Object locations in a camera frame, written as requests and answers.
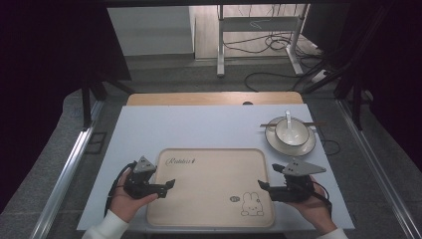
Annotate beige tray with rabbit print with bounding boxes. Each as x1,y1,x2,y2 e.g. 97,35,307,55
145,147,276,229

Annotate brown wooden chopsticks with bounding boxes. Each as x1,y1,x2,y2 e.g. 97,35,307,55
259,121,327,128

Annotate white plate with dark rim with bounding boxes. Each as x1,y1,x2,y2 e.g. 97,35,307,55
264,116,317,157

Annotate white power strip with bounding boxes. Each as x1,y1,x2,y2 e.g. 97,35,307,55
310,69,329,84

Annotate black metal stand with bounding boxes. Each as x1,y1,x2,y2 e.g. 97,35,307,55
80,74,135,130
303,6,391,131

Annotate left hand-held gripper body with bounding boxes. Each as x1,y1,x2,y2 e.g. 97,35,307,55
123,155,168,200

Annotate person's right hand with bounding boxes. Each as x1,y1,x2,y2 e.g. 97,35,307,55
286,183,333,235

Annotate white bowl with dark rim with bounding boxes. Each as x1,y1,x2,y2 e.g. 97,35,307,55
274,118,311,147

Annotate white metal stand frame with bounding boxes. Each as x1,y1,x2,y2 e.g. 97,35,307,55
216,3,311,79

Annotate aluminium rail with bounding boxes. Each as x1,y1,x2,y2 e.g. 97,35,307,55
335,99,422,239
29,99,106,239

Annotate left hand-held gripper black cable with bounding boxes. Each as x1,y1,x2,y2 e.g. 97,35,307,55
104,160,138,218

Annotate white ceramic spoon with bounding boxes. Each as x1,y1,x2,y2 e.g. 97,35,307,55
283,110,300,142

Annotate hand-held gripper black cable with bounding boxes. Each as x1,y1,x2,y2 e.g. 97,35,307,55
310,179,333,213
104,160,138,218

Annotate white cabinet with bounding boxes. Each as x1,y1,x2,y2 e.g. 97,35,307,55
106,5,195,57

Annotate wooden table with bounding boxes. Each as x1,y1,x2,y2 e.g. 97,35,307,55
126,91,305,107

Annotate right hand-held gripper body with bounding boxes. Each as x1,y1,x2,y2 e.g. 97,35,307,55
268,157,327,204

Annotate thin black cable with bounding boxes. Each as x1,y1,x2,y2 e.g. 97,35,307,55
312,123,341,156

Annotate person's left hand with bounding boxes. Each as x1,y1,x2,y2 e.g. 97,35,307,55
108,170,159,224

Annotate right hand-held gripper black cable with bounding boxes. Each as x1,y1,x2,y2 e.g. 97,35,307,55
310,179,333,213

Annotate black cables on floor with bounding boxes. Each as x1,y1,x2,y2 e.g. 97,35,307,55
221,31,324,93

